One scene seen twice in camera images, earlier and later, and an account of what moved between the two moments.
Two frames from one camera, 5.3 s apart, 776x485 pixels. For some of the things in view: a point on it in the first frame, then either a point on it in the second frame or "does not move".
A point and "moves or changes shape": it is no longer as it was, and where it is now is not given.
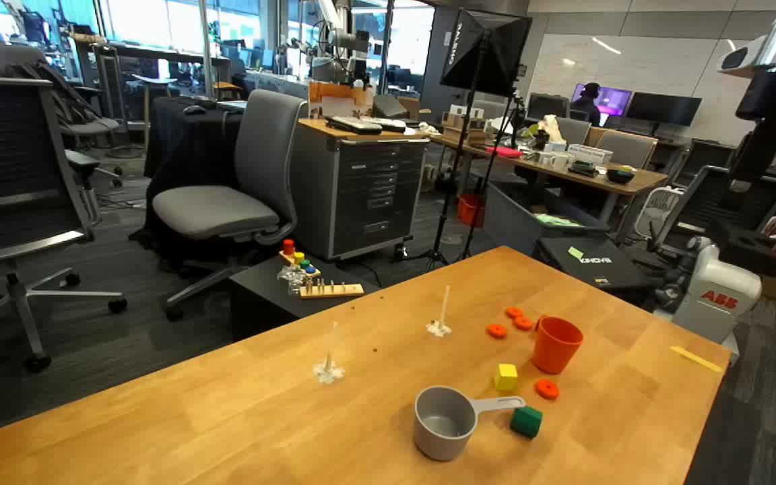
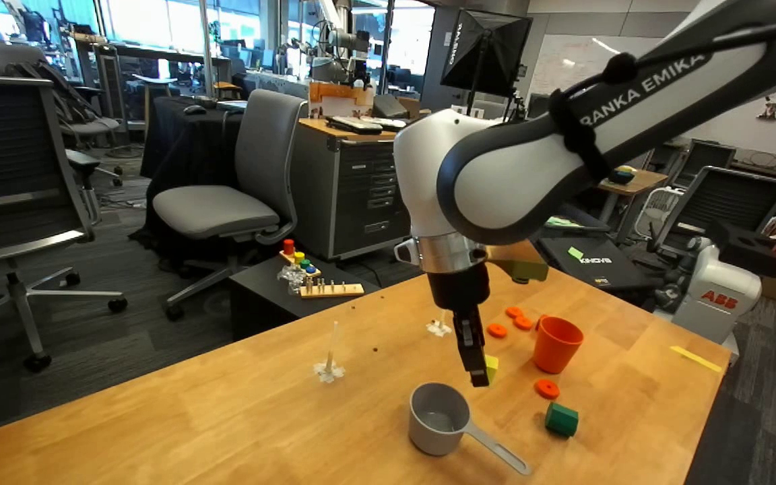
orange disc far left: x=498 y=331 does not move
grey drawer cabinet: x=354 y=188 does not move
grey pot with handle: x=447 y=417 moves or changes shape
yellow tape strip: x=697 y=359 does not move
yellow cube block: x=507 y=378 → x=492 y=364
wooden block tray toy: x=333 y=290 does not move
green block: x=527 y=421 → x=561 y=421
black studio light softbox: x=488 y=52 does not move
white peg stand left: x=328 y=372 does not move
